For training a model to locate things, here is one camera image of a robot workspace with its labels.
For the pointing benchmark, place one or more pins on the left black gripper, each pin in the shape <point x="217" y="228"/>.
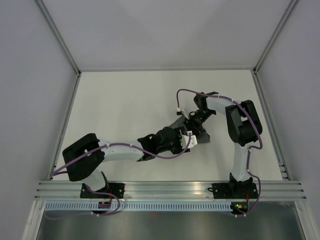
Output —
<point x="179" y="149"/>

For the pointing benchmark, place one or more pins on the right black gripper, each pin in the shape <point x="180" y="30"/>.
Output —
<point x="189" y="122"/>

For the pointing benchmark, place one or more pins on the grey cloth napkin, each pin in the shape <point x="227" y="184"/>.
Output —
<point x="184" y="125"/>

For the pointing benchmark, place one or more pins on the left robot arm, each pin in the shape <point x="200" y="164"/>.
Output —
<point x="83" y="157"/>

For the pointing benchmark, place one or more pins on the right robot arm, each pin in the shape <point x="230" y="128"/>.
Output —
<point x="244" y="129"/>

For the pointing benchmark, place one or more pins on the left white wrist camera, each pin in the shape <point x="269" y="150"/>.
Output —
<point x="188" y="140"/>

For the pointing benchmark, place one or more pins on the aluminium cage frame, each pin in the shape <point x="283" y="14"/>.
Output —
<point x="135" y="60"/>

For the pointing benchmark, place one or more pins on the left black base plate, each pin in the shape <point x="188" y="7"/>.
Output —
<point x="116" y="189"/>

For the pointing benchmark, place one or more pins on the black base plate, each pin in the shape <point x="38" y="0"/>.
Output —
<point x="116" y="189"/>
<point x="225" y="191"/>

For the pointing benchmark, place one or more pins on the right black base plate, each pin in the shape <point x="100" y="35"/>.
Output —
<point x="225" y="191"/>

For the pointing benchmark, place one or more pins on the aluminium front rail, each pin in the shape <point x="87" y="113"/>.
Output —
<point x="281" y="190"/>

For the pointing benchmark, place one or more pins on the white slotted cable duct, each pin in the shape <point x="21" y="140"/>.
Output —
<point x="158" y="206"/>

